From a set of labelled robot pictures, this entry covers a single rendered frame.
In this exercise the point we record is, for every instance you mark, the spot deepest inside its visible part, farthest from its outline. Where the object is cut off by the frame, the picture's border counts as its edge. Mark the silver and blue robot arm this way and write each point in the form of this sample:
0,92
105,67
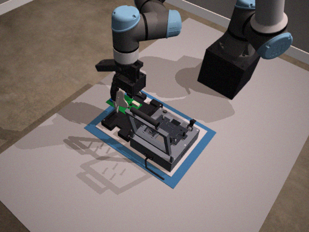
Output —
259,25

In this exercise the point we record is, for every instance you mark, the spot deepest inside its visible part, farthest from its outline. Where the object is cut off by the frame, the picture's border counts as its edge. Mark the green circuit board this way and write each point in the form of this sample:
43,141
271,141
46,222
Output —
130,101

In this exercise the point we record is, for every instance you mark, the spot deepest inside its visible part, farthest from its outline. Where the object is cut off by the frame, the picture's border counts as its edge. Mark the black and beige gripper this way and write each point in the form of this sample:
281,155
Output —
130,80

